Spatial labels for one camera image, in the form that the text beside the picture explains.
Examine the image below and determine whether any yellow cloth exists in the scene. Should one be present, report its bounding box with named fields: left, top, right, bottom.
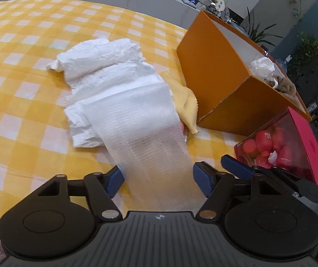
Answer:
left=160, top=71, right=199, bottom=134

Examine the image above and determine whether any white ribbon gift bag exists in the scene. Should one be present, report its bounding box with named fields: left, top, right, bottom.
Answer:
left=250, top=57, right=275, bottom=82

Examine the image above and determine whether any dark plant shelf cabinet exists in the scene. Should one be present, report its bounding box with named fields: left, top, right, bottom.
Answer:
left=287, top=32, right=318, bottom=106

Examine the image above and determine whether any bubble wrap sheet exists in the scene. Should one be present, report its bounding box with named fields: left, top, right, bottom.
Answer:
left=84, top=83, right=205, bottom=212

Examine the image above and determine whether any potted plant beside bin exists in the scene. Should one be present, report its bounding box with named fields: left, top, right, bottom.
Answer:
left=241, top=7, right=283, bottom=47

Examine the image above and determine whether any pink box with red balls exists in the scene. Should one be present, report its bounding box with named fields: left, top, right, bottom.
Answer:
left=234, top=107, right=318, bottom=185

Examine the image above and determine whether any orange storage box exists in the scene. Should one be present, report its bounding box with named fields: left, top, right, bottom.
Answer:
left=177, top=11, right=312, bottom=136

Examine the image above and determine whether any yellow checkered mat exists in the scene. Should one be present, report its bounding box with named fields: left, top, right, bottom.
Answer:
left=0, top=0, right=249, bottom=229

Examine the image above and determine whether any white plastic bag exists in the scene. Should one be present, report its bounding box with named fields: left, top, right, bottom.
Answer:
left=46, top=37, right=163, bottom=148

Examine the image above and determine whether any brown plush toy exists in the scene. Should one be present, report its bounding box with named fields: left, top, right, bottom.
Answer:
left=264, top=74, right=303, bottom=109

